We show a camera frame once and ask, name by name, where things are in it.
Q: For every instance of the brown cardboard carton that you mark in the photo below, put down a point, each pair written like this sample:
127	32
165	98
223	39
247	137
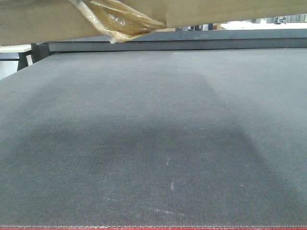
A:
33	21

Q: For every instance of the grey conveyor belt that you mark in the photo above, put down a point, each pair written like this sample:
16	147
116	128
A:
156	139

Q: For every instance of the white background table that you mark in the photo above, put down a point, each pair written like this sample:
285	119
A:
243	25

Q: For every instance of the black conveyor frame rail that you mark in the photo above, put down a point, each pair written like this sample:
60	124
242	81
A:
181	40

